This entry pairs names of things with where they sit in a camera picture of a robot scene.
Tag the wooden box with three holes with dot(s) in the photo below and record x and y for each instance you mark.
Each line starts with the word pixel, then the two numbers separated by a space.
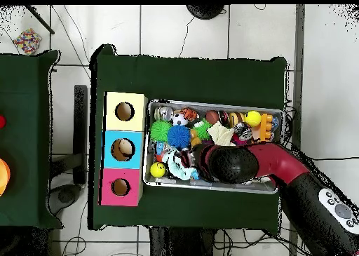
pixel 134 177

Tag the small soccer ball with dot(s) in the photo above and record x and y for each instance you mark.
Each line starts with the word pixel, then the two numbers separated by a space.
pixel 179 119

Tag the yellow smiley ball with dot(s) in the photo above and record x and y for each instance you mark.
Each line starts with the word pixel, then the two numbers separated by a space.
pixel 157 169

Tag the orange round object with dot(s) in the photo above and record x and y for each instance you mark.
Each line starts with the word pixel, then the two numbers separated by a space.
pixel 3 177

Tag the red robot arm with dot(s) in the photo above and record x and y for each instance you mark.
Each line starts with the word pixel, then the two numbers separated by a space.
pixel 275 160

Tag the grey metal strip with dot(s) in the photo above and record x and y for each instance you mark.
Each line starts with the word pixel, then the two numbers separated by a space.
pixel 300 71

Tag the dark green side table cloth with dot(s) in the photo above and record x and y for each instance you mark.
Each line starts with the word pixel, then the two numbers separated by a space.
pixel 28 127

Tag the clear mesh bin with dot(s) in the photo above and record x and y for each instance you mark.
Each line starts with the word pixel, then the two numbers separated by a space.
pixel 224 103

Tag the green furry googly-eyed toy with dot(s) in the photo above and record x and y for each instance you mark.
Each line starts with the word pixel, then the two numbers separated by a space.
pixel 202 130

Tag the black round base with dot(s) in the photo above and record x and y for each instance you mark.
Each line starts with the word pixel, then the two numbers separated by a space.
pixel 205 11

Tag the orange toy brick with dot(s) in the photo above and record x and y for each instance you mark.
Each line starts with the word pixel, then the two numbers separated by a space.
pixel 266 127

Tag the cream knitted cloth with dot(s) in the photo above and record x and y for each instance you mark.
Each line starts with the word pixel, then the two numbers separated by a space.
pixel 221 133

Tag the colourful patterned packet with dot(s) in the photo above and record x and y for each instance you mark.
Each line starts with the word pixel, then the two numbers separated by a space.
pixel 27 41

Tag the large blue spiky ball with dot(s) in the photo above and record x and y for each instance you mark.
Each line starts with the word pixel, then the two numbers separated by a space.
pixel 179 136

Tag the green spiky ball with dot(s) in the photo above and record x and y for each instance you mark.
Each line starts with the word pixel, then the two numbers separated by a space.
pixel 161 131

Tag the black rod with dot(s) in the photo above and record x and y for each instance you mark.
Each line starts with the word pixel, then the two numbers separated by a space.
pixel 40 20

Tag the crushed clear plastic bottle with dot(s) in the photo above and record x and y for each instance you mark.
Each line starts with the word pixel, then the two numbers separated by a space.
pixel 160 151

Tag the yellow tennis ball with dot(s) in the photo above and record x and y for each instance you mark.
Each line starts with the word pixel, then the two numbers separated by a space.
pixel 253 118

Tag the mint green cloth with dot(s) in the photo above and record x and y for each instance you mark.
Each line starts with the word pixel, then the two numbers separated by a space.
pixel 179 169

